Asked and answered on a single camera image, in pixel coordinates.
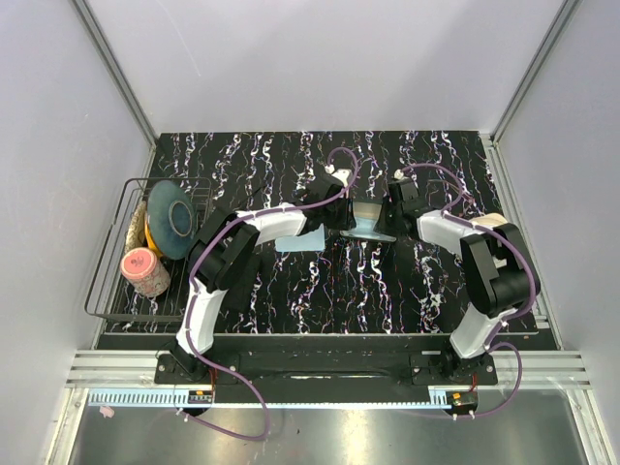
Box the black wire dish rack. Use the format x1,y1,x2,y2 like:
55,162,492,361
83,177,211,326

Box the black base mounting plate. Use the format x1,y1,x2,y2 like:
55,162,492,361
154,334,498,388

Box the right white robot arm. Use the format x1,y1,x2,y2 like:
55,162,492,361
375,178,541,385

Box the yellow plate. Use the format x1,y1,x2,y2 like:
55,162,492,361
144,218,163,259

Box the woven beige plate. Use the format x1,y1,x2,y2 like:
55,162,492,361
124,201,146,254

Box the light blue cloth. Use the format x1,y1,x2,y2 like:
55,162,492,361
275,225,326,253
353,217,377,237

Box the black glasses case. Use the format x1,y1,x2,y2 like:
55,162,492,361
222,256,263,312

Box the pink patterned cup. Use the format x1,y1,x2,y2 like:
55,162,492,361
120,247,171,298

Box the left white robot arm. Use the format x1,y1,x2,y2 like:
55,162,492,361
170,170,356,384

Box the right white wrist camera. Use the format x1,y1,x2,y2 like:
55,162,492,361
392,170,416,185

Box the blue ceramic plate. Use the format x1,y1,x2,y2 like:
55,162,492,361
146,179,198,260

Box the red thin sunglasses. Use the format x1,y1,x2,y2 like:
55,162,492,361
430,179,476,204

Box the dark green glasses case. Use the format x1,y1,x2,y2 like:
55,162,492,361
340,201,396,243

